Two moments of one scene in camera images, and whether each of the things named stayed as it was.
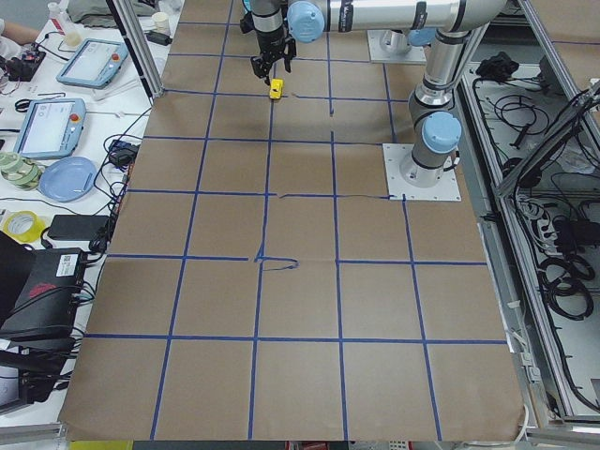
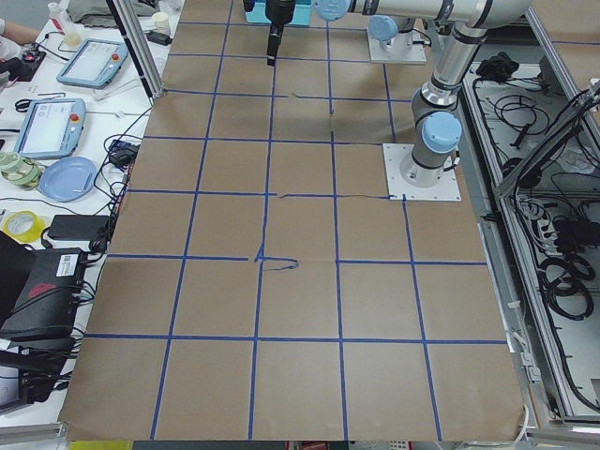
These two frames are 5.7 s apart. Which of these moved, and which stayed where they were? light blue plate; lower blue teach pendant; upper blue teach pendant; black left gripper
Moved: black left gripper
Stayed: lower blue teach pendant; upper blue teach pendant; light blue plate
